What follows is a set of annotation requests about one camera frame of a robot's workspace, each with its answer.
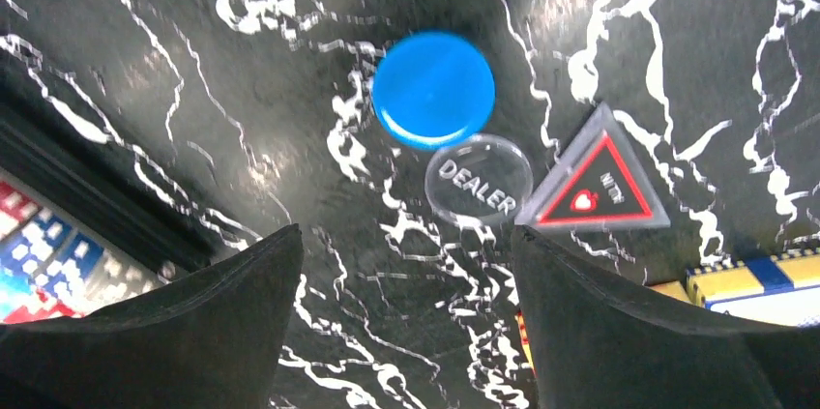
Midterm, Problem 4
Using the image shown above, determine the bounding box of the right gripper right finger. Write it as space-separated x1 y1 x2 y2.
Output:
511 226 819 408

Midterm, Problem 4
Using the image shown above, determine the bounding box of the blue card deck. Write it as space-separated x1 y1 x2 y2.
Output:
686 248 819 327

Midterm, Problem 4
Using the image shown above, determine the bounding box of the triangular red black token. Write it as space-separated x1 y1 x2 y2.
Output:
514 103 670 233

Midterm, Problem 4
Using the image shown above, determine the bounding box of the chip row far right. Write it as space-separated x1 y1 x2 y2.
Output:
1 181 162 324

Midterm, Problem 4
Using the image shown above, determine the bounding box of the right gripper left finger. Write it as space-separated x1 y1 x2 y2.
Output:
1 224 304 408

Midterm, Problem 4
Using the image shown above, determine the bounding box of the blue round chip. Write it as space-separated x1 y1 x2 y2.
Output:
371 31 496 150

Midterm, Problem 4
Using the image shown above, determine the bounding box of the black poker chip case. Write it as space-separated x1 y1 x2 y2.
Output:
1 70 216 327

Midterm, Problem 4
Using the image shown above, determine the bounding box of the clear dealer button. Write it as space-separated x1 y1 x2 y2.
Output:
425 133 534 228

